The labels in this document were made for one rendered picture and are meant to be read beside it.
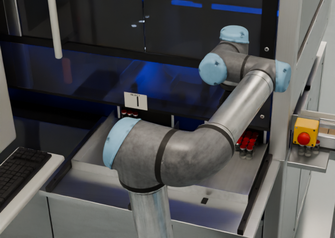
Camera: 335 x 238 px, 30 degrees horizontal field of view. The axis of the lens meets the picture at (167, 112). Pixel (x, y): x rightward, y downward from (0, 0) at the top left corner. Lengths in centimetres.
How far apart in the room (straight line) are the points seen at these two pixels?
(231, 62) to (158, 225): 44
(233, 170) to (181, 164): 87
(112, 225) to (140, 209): 121
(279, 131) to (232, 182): 23
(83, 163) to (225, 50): 72
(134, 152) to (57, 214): 148
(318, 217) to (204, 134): 210
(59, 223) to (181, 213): 93
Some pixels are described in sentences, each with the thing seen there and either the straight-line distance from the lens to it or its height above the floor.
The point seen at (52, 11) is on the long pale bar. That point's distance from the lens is 209.
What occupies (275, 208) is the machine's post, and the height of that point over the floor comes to 67.
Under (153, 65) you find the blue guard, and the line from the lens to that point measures 209.
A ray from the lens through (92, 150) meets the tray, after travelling 220.
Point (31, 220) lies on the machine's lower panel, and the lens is 281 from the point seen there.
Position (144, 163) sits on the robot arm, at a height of 138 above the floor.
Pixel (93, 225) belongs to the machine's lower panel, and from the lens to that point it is 264.
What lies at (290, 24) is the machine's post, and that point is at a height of 137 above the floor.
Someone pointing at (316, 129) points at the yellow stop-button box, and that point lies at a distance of 204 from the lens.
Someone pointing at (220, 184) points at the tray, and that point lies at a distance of 201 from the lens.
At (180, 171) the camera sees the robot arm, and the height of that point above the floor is 138.
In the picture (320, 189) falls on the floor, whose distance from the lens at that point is 349.
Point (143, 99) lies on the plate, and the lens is 217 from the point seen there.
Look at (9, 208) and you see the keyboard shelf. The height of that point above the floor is 80.
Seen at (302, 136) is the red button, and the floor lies 101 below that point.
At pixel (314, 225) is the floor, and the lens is 325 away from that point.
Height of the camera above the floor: 211
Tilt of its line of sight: 31 degrees down
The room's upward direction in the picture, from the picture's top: 2 degrees counter-clockwise
